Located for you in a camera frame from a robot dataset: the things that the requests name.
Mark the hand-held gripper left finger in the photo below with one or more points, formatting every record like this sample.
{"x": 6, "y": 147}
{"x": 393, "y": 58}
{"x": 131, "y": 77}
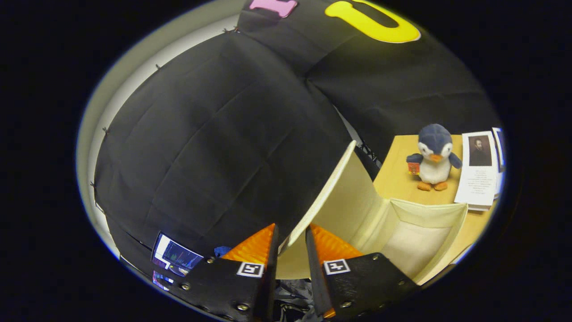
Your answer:
{"x": 232, "y": 290}

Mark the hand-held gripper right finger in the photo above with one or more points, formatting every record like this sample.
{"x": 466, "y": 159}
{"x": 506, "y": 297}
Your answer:
{"x": 366, "y": 281}

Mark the cream fabric storage box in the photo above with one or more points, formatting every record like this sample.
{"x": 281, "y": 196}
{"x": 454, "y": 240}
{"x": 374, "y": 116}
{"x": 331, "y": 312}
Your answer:
{"x": 353, "y": 201}

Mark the blue cloth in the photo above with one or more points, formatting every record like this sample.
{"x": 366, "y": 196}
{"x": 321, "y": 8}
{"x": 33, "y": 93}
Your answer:
{"x": 222, "y": 251}

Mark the lit computer monitor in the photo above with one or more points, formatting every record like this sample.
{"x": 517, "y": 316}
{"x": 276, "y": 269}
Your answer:
{"x": 176, "y": 257}

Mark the blue penguin plush toy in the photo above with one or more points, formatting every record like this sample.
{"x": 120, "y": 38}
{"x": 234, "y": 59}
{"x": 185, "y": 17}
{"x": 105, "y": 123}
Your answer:
{"x": 433, "y": 167}

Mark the white portrait cover book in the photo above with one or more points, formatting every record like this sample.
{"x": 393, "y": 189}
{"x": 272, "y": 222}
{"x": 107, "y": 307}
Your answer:
{"x": 478, "y": 179}

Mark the blue picture cover book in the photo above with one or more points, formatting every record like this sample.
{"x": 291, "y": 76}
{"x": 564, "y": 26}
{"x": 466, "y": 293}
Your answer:
{"x": 500, "y": 147}

